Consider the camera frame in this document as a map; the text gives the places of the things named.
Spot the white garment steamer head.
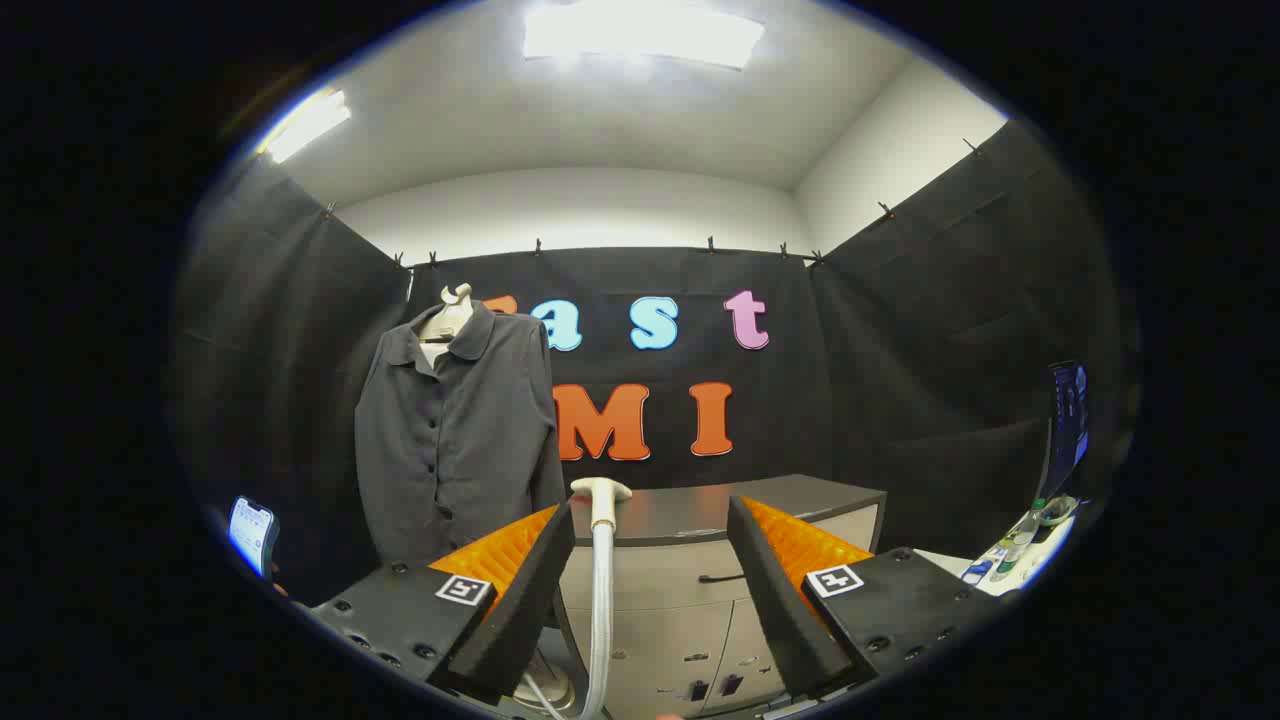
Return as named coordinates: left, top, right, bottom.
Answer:
left=570, top=477, right=634, bottom=720

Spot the smartphone with lit screen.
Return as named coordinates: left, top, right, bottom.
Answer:
left=226, top=494, right=280, bottom=580

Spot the small white side table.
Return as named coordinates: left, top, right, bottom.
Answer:
left=914, top=498, right=1079, bottom=599

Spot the dark computer monitor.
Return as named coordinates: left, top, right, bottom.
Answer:
left=1034, top=360, right=1092, bottom=503

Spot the cream clothes hanger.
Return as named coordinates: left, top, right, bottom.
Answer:
left=417, top=283, right=477, bottom=367

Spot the grey garment steamer base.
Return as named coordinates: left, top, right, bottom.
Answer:
left=515, top=648, right=579, bottom=718

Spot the grey button-up shirt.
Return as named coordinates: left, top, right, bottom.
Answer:
left=354, top=300, right=567, bottom=567

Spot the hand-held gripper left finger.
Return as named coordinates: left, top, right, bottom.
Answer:
left=300, top=498, right=579, bottom=706

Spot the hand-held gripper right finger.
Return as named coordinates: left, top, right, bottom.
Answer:
left=726, top=494, right=1013, bottom=702

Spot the rectangular ceiling light panel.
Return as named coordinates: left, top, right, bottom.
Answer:
left=521, top=0, right=767, bottom=72

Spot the long ceiling light strip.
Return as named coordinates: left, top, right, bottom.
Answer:
left=260, top=87, right=354, bottom=165

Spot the beige cabinet with dark top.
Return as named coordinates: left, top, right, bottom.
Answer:
left=553, top=474, right=888, bottom=717

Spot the black backdrop cloth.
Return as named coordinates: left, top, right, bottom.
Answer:
left=168, top=118, right=1133, bottom=606

